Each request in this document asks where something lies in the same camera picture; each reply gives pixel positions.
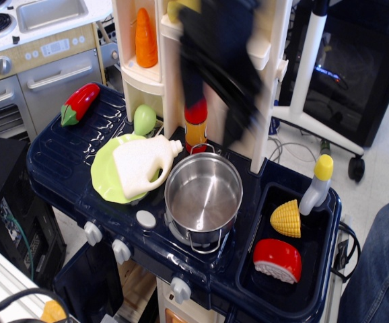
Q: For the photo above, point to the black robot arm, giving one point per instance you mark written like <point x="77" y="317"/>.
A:
<point x="213" y="51"/>

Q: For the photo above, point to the stainless steel pot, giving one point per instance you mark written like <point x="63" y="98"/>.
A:
<point x="203" y="194"/>

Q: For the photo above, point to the red toy ketchup bottle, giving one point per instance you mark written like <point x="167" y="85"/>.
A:
<point x="196" y="126"/>

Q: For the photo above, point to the white toy detergent jug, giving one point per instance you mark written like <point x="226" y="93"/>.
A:
<point x="144" y="164"/>

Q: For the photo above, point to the green toy pear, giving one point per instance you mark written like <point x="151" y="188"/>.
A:
<point x="144" y="119"/>

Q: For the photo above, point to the grey round button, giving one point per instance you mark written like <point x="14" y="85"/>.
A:
<point x="146" y="219"/>

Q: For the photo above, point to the navy blue toy kitchen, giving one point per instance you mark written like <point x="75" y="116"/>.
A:
<point x="59" y="162"/>

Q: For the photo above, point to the cream toy kitchen shelf tower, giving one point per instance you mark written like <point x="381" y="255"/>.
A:
<point x="160" y="86"/>

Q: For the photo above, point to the light green toy plate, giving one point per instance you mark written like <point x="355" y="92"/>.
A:
<point x="105" y="177"/>

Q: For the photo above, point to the yellow toy corn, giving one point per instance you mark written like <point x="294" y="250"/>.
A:
<point x="285" y="219"/>

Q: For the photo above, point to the grey stove knob middle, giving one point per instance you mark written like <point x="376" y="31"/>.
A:
<point x="122" y="252"/>

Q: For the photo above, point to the grey stove knob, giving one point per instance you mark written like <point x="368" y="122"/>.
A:
<point x="122" y="252"/>
<point x="92" y="233"/>
<point x="180" y="289"/>

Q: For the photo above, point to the orange toy carrot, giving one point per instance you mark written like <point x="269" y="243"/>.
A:
<point x="145" y="41"/>

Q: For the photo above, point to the grey stove knob left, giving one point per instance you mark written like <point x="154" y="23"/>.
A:
<point x="92" y="233"/>

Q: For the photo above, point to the red toy chili pepper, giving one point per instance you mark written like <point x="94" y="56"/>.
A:
<point x="74" y="109"/>

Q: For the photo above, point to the grey stove knob right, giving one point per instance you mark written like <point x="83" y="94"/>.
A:
<point x="180" y="289"/>

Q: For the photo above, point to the grey faucet with yellow cap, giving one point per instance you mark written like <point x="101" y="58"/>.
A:
<point x="320" y="184"/>

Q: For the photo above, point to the yellow toy banana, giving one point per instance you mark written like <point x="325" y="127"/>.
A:
<point x="174" y="8"/>

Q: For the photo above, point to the black computer case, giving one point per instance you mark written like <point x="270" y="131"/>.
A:
<point x="30" y="237"/>

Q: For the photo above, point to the grey and wood toy kitchen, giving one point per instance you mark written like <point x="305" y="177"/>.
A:
<point x="48" y="49"/>

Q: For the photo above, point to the black monitor screen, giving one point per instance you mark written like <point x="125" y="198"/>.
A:
<point x="349" y="88"/>

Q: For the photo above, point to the yellow object at bottom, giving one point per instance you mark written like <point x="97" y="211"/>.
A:
<point x="54" y="312"/>

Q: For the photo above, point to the blue jeans leg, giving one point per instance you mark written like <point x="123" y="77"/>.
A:
<point x="366" y="296"/>

